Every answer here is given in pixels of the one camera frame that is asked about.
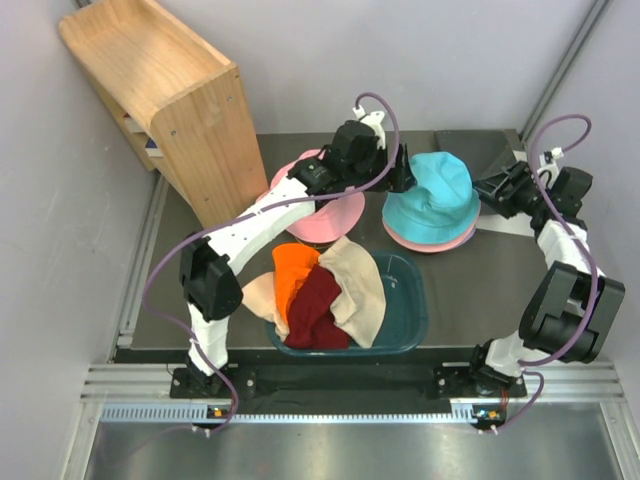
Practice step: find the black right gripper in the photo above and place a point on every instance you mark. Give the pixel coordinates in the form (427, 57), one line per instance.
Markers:
(492, 189)

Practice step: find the beige bucket hat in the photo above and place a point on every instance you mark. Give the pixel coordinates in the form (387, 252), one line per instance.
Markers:
(360, 308)

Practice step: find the peach bucket hat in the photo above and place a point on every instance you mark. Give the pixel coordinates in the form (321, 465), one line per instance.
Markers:
(259, 297)

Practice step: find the aluminium frame rail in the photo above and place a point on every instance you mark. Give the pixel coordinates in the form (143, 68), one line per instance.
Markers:
(573, 422)

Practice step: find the gold wire hat stand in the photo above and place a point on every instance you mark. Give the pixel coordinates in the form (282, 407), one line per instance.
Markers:
(316, 245)

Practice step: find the turquoise bucket hat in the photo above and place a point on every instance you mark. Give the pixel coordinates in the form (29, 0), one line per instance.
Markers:
(440, 207)

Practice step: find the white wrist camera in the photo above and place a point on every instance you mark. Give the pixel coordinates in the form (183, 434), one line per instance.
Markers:
(548, 169)
(374, 120)

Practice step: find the dark red bucket hat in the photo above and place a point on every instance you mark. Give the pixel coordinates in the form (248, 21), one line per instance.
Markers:
(311, 322)

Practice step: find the wooden shelf unit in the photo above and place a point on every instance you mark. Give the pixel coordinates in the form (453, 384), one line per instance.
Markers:
(185, 94)

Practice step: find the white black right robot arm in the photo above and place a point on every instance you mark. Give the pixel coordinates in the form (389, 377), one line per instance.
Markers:
(572, 310)

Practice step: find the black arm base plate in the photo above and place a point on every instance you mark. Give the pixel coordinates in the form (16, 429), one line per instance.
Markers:
(430, 381)

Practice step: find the light pink bucket hat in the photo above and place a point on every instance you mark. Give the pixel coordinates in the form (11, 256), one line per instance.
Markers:
(430, 248)

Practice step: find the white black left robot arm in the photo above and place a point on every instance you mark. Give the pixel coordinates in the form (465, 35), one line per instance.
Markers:
(215, 267)

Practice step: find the orange bucket hat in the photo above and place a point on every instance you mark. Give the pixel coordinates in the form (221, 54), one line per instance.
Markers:
(292, 264)

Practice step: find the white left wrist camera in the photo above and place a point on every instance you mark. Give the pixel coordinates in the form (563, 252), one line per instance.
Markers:
(374, 120)

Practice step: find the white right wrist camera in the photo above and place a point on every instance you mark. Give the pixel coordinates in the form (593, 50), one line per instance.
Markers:
(548, 169)

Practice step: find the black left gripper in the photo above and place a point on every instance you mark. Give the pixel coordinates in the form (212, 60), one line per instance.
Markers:
(399, 179)

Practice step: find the teal plastic basin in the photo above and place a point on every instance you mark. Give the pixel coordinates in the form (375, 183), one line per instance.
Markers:
(406, 317)

